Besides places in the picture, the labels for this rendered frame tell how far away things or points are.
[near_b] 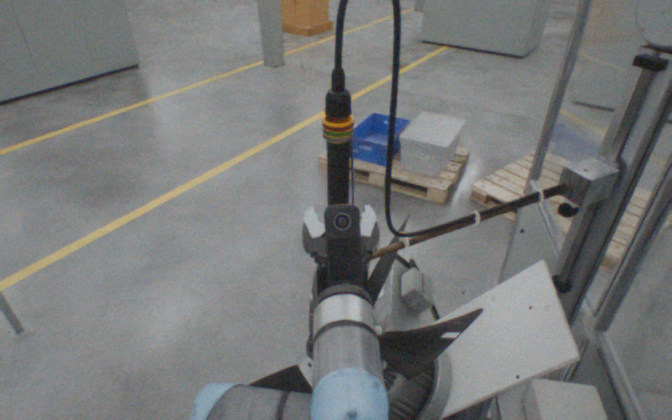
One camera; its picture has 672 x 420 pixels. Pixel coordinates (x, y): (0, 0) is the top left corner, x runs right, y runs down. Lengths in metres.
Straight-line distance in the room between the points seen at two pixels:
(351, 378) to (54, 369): 2.52
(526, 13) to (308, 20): 3.75
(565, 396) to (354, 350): 0.97
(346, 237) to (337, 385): 0.18
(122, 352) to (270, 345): 0.81
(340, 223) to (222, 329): 2.21
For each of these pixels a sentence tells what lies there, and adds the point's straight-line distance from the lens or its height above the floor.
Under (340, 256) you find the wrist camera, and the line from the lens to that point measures 0.55.
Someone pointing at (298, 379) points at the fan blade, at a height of 1.09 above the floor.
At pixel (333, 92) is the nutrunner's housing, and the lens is 0.58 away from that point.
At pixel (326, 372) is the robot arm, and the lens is 0.47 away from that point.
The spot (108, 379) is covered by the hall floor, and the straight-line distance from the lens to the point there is 2.71.
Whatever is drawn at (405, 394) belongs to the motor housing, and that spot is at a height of 1.15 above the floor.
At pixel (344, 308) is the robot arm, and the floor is 1.66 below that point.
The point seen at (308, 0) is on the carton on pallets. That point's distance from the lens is 8.75.
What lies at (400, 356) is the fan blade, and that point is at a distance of 0.81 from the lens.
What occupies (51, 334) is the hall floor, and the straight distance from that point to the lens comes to 3.08.
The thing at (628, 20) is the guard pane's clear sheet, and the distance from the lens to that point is 1.61.
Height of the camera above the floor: 2.04
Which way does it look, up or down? 34 degrees down
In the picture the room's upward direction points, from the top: straight up
